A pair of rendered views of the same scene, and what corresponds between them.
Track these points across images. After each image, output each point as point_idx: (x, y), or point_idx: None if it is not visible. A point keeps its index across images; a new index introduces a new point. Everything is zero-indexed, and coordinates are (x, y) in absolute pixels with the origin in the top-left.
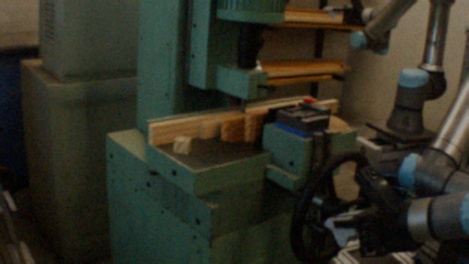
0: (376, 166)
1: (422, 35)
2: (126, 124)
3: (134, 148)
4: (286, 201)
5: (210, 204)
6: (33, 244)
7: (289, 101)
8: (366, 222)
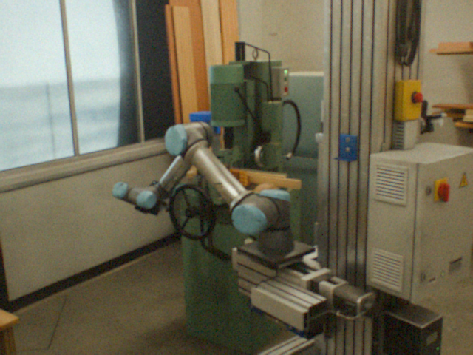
0: (316, 237)
1: None
2: (307, 188)
3: None
4: (217, 215)
5: (182, 199)
6: None
7: (267, 173)
8: None
